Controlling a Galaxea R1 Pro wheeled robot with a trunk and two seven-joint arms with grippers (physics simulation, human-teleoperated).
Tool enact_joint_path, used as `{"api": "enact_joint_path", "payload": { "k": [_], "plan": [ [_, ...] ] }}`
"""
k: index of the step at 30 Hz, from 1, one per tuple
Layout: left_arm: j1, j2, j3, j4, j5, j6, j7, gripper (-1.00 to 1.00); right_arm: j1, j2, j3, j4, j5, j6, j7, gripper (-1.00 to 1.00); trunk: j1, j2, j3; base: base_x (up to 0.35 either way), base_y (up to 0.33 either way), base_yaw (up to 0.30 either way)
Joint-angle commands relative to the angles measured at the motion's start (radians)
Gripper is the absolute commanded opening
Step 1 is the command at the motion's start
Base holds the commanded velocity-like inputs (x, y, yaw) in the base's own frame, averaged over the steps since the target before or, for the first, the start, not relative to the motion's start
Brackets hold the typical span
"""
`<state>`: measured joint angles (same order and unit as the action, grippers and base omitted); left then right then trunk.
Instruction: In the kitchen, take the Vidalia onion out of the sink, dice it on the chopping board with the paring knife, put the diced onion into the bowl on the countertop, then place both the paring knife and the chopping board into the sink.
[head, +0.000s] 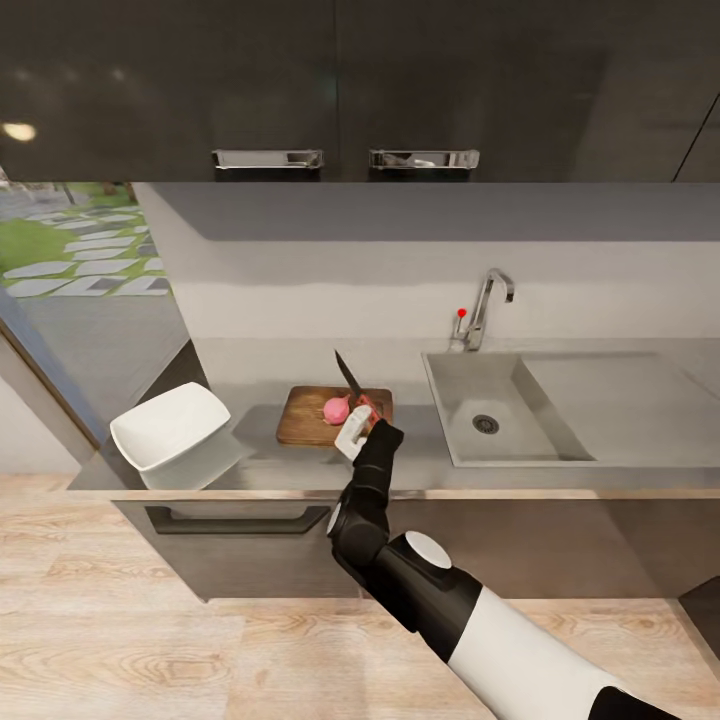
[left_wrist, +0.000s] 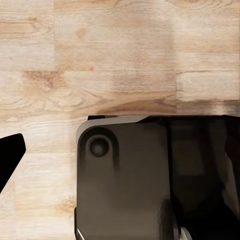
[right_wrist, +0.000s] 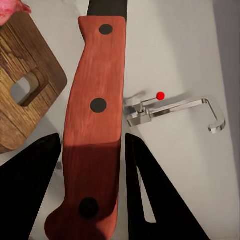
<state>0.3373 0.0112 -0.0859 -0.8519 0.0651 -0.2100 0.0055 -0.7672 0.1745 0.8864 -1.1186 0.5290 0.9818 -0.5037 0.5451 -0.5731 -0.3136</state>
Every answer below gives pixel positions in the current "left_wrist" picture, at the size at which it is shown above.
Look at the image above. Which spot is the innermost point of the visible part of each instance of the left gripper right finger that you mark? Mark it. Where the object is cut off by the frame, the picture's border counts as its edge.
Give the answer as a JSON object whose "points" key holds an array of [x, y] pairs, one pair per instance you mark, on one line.
{"points": [[232, 149]]}

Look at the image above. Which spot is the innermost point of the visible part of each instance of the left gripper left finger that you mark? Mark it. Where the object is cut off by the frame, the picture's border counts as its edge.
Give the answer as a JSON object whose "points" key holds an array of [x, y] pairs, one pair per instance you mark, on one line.
{"points": [[12, 149]]}

